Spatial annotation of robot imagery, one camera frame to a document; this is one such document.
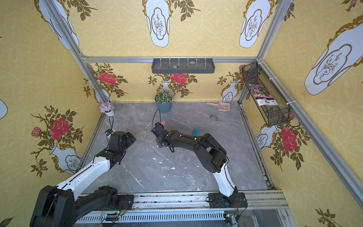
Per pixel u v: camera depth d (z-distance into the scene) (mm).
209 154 514
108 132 748
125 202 733
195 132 1007
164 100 1035
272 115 857
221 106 1201
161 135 725
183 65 926
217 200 744
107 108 1037
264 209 751
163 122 1098
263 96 769
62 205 390
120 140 666
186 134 628
